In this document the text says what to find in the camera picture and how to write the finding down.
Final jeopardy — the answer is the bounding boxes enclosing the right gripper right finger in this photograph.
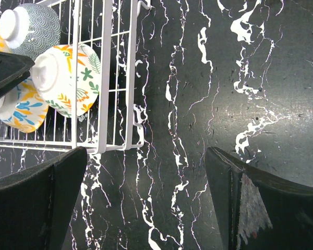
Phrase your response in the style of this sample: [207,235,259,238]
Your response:
[204,147,313,249]

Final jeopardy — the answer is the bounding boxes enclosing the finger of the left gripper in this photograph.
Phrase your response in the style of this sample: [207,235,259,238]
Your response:
[0,52,34,98]

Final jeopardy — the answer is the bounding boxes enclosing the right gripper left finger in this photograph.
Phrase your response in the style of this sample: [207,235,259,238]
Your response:
[0,146,87,249]

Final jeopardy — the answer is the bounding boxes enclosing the orange blue floral bowl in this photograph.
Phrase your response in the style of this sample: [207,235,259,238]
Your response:
[0,78,49,133]

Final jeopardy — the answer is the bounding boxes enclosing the white leaf patterned bowl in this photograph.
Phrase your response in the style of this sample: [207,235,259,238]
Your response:
[31,44,101,118]

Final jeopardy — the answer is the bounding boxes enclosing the red rimmed patterned bowl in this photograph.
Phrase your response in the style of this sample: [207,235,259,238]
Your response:
[0,3,61,60]

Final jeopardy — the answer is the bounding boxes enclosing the white wire dish rack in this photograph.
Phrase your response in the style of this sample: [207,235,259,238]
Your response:
[0,1,151,154]

